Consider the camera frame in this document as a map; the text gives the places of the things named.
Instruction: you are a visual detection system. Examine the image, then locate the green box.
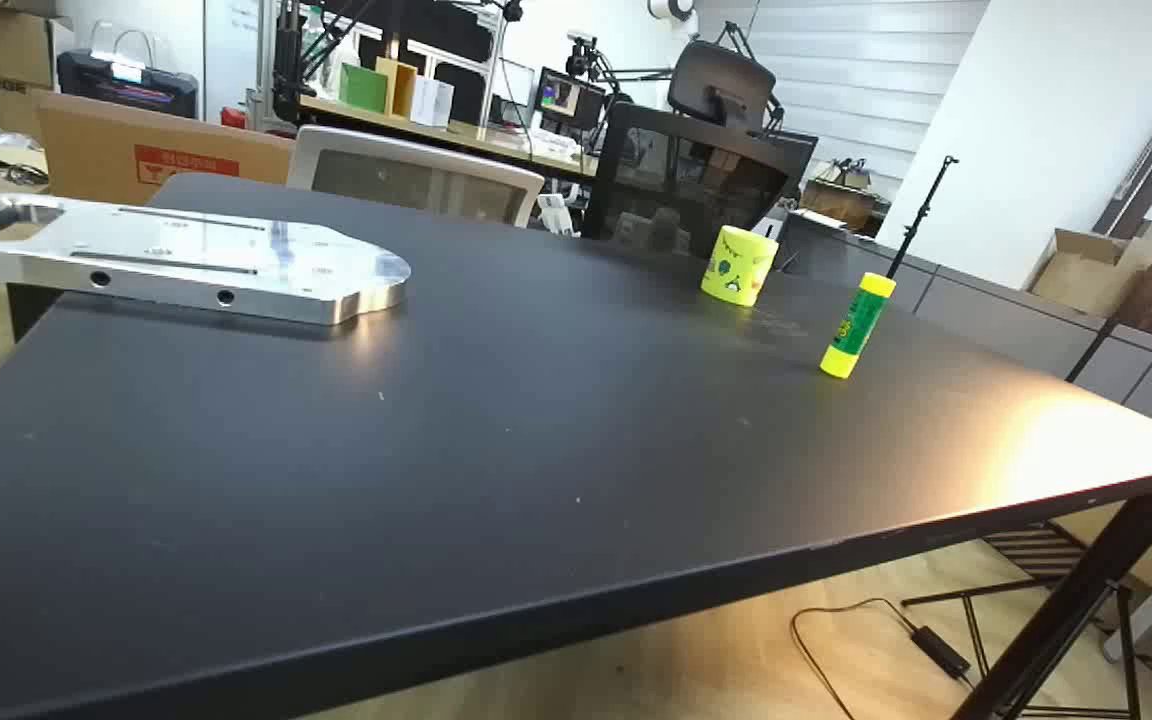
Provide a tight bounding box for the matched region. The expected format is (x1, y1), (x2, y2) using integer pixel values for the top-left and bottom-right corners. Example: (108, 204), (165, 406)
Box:
(337, 60), (397, 115)

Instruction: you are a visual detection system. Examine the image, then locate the green yellow glue bottle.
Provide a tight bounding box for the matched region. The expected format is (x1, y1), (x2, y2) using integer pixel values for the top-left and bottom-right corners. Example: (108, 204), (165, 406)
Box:
(816, 266), (899, 382)

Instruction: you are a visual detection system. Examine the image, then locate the white frame mesh chair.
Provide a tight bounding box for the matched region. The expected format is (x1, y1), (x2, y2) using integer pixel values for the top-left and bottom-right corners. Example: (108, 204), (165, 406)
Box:
(284, 120), (549, 231)

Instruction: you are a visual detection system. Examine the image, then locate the thin black pole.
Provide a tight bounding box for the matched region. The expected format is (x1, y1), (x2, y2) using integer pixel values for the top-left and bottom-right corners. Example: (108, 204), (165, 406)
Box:
(881, 151), (965, 281)

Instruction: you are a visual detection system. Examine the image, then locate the wooden desk with clutter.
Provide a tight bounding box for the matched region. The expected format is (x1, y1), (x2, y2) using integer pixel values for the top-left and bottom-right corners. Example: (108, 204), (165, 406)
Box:
(291, 89), (605, 185)

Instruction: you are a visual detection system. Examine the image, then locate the black mesh office chair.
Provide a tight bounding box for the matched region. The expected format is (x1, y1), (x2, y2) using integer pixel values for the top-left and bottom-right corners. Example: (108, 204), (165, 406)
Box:
(582, 101), (821, 266)

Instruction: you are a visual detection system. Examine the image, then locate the yellow-green plastic mug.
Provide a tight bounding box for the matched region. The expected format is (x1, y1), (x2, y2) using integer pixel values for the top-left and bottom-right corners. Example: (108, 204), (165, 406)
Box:
(696, 221), (786, 313)

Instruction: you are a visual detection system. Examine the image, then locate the silver metal mounting plate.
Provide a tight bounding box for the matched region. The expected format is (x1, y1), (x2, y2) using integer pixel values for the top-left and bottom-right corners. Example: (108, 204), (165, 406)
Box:
(0, 193), (416, 334)

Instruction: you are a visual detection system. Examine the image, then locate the black cable with adapter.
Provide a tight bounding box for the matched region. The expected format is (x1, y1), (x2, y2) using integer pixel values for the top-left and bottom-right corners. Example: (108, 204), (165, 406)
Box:
(789, 591), (979, 720)

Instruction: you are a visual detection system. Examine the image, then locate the open brown cardboard box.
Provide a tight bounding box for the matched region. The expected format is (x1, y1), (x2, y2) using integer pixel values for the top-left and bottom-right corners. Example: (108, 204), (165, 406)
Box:
(1025, 223), (1152, 302)

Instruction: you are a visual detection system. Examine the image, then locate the cardboard box with red label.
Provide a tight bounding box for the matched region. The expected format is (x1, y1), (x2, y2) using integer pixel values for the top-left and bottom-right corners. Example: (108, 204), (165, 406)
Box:
(34, 89), (296, 206)

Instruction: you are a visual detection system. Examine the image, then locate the black metal table leg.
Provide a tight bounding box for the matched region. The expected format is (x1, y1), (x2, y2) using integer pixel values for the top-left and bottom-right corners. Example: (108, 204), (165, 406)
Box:
(951, 470), (1152, 720)

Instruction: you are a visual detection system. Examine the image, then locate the black chair headrest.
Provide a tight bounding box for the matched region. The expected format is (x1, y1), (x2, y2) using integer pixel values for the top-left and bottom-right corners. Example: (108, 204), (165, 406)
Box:
(665, 36), (786, 130)

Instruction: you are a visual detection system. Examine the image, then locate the black bag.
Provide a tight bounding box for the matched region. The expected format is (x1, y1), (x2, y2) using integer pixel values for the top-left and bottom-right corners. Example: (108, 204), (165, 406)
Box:
(52, 47), (204, 120)

